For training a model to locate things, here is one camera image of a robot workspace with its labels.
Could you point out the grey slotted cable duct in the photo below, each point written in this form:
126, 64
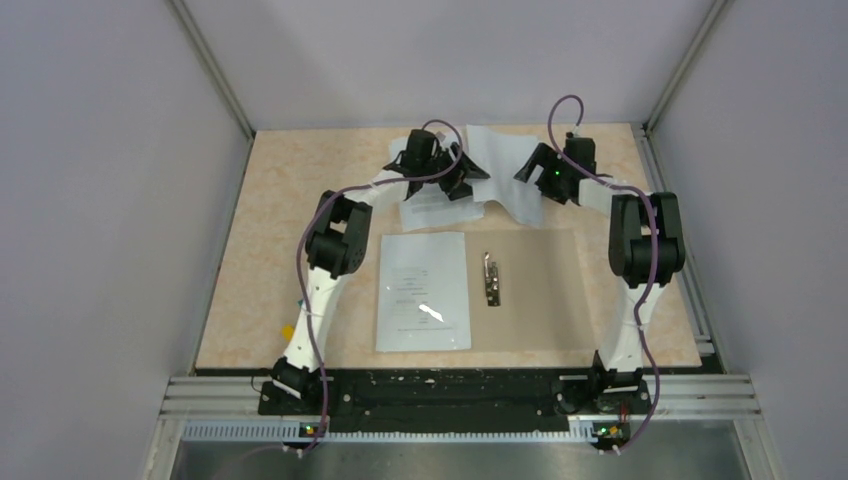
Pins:
286, 431

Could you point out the white paper sheet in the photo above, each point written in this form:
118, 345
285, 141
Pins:
502, 156

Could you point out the metal folder clip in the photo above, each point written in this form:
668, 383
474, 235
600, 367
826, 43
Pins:
491, 281

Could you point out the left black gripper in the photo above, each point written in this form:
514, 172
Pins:
454, 187

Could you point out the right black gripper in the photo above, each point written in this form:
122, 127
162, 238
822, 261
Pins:
548, 158

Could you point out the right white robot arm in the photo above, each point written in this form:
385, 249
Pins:
645, 249

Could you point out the beige file folder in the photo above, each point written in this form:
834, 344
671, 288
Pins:
543, 301

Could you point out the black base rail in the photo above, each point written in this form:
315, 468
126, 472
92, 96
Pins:
458, 401

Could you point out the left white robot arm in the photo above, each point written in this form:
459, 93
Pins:
334, 244

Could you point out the form paper sheet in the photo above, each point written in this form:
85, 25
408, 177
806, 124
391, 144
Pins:
423, 294

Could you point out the printed text paper sheet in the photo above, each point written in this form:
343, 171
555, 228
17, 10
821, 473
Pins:
429, 207

